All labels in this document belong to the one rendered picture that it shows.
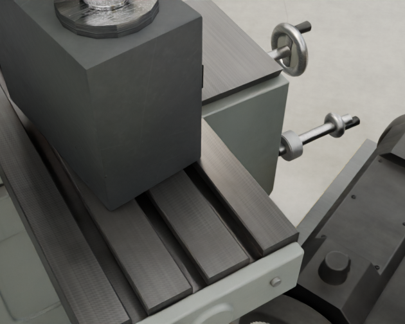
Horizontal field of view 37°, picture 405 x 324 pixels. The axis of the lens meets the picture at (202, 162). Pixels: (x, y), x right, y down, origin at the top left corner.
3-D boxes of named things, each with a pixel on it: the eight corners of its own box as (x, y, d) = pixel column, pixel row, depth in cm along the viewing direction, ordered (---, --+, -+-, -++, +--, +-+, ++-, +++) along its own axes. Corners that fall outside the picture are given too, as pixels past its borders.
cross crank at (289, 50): (286, 51, 137) (292, 6, 128) (318, 80, 130) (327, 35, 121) (227, 73, 131) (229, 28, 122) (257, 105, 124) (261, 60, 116)
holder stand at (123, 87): (95, 58, 78) (71, -94, 63) (203, 158, 66) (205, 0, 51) (9, 98, 72) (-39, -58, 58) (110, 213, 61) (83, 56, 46)
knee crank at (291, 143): (348, 116, 136) (353, 96, 131) (365, 132, 133) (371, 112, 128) (267, 151, 128) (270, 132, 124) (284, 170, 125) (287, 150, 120)
